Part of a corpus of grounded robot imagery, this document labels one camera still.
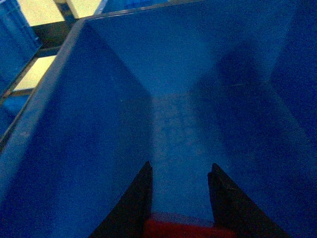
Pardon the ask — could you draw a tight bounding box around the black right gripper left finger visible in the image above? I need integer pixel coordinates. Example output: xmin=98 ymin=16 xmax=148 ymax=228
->
xmin=89 ymin=161 xmax=153 ymax=238

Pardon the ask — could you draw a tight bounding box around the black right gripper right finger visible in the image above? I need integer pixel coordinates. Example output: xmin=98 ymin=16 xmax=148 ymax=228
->
xmin=208 ymin=163 xmax=290 ymax=238

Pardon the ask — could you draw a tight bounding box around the red one-stud toy block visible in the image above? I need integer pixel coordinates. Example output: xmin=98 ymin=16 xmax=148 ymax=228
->
xmin=142 ymin=212 xmax=238 ymax=238

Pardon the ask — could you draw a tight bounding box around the large blue bin upper left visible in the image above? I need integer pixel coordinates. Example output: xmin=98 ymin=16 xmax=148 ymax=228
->
xmin=0 ymin=0 xmax=317 ymax=238

